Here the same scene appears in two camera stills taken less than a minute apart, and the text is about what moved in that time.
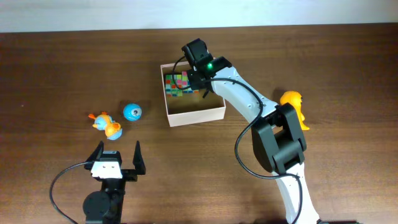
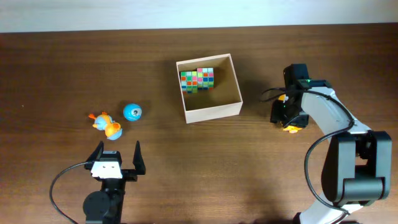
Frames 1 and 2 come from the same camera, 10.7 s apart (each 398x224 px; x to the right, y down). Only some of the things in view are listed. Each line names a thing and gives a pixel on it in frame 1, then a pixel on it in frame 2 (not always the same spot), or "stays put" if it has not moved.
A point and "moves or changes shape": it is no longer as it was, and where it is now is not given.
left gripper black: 132,175 stays put
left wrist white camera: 106,170 stays put
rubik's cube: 185,83 moves or changes shape
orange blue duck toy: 104,122 stays put
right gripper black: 195,80 to 292,118
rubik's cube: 171,89 moves or changes shape
